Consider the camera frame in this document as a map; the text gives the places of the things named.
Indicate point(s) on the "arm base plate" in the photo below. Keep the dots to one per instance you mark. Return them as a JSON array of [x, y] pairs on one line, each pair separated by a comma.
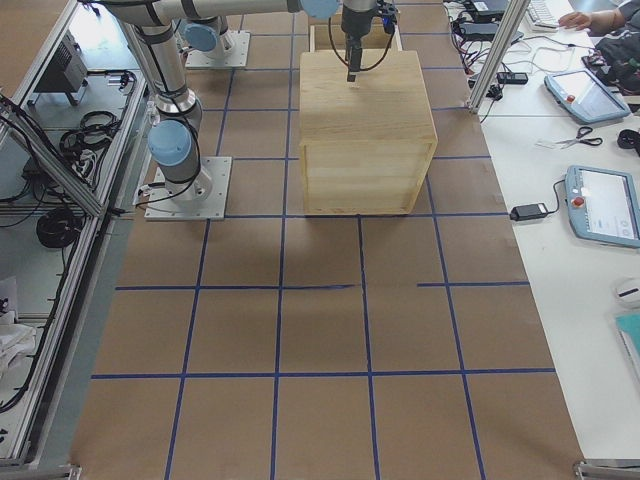
[[204, 199], [235, 57]]

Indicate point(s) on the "black handled scissors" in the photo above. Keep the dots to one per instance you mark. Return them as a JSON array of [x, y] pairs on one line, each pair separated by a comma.
[[581, 137]]

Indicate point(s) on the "aluminium frame post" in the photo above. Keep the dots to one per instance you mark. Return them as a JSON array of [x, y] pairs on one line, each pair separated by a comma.
[[508, 27]]

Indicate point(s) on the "light wooden drawer cabinet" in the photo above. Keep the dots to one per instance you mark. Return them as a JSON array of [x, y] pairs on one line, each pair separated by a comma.
[[366, 145]]

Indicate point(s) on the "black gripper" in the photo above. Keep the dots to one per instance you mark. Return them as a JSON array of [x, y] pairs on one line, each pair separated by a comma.
[[351, 25]]

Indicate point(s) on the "black power adapter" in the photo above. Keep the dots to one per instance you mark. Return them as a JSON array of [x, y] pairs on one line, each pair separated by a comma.
[[528, 212]]

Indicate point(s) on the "near blue teach pendant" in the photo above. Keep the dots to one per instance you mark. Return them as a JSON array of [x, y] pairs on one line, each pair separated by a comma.
[[602, 206]]

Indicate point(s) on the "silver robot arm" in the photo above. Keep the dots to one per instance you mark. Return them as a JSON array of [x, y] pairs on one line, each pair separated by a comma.
[[155, 48], [205, 35]]

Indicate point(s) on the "far blue teach pendant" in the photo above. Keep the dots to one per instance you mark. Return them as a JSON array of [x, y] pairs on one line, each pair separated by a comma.
[[585, 97]]

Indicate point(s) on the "person's hand on desk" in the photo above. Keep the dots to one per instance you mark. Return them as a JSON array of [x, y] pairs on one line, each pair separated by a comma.
[[576, 20]]

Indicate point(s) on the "blue teach pendant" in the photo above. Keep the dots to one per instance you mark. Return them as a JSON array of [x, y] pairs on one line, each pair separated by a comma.
[[585, 97], [602, 206]]

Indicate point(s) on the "wooden drawer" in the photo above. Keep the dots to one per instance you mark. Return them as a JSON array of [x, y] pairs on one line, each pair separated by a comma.
[[377, 38]]

